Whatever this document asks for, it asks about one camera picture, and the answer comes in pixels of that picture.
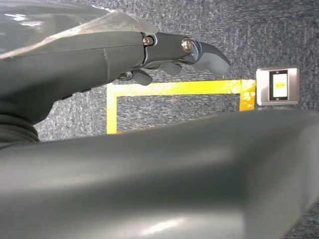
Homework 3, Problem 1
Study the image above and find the metal floor socket plate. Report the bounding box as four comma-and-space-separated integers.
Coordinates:
256, 67, 301, 106

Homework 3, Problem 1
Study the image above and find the yellow floor marking tape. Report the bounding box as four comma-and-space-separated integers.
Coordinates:
106, 79, 256, 135

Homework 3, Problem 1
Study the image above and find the ribbed grey left arm sleeve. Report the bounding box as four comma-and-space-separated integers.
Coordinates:
0, 111, 40, 150

